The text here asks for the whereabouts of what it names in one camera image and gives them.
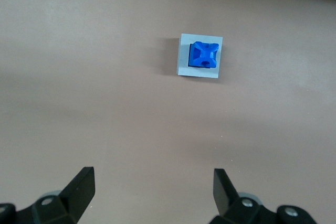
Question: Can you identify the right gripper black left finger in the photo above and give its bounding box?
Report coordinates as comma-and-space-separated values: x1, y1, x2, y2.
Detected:
0, 166, 96, 224

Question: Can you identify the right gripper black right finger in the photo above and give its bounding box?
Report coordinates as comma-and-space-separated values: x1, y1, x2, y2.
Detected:
209, 168, 319, 224

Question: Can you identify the blue plastic part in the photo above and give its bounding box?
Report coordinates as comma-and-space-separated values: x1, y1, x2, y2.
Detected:
187, 40, 221, 70

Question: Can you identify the gray square base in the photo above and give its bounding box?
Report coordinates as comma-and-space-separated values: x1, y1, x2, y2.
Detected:
175, 33, 224, 79

